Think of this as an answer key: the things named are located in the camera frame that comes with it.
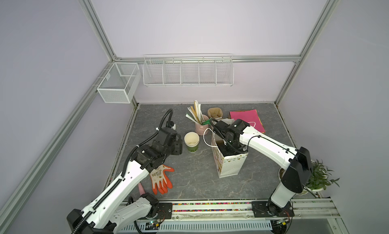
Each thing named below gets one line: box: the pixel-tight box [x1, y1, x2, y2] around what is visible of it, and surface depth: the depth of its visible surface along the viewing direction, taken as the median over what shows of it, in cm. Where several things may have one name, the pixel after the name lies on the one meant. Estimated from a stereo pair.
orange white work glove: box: [149, 164, 175, 195], surface depth 83 cm
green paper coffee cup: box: [183, 131, 201, 153], surface depth 89 cm
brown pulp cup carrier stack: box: [207, 107, 223, 120], surface depth 114 cm
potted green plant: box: [303, 159, 340, 192], surface depth 68 cm
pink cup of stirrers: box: [185, 99, 212, 136], surface depth 98 cm
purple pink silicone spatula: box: [137, 182, 146, 196], surface depth 81 cm
